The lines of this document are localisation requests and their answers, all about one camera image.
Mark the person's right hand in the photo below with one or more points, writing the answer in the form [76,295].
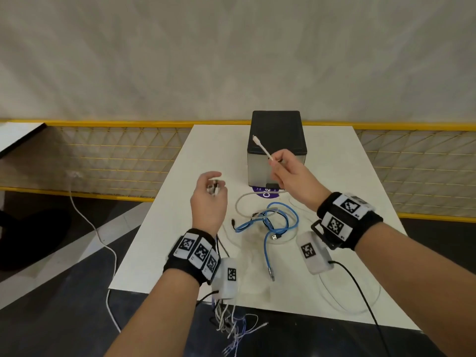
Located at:
[297,182]

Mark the person's left hand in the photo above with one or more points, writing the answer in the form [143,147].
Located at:
[208,208]

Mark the black-topped grey drawer box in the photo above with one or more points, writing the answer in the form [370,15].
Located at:
[282,126]

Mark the person's right forearm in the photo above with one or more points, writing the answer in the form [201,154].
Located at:
[420,278]

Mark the person's left forearm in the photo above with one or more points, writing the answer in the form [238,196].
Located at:
[156,319]

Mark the dark blue printed packet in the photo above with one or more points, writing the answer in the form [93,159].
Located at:
[266,194]

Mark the black wristband with markers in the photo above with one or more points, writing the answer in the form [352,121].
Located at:
[372,223]
[174,269]

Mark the yellow mesh fence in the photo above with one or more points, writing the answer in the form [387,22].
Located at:
[111,163]

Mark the white side table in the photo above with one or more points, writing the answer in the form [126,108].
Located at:
[16,135]

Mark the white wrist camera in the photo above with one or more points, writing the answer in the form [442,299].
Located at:
[225,291]
[316,265]

